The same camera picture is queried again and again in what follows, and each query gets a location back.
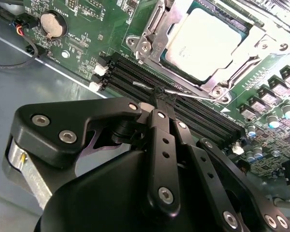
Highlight metal socket cover frame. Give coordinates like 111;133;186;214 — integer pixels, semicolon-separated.
137;0;290;102

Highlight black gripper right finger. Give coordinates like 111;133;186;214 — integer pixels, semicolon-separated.
166;94;290;232

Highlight silver CPU plate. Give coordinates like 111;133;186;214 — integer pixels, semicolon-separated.
159;6;253;84

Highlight thin wire locking lever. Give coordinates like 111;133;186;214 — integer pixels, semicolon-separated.
132;81;227;102

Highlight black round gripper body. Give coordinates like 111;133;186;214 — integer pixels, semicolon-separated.
40;149;224;232

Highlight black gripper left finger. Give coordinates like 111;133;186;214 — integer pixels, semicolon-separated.
11;91;182;215

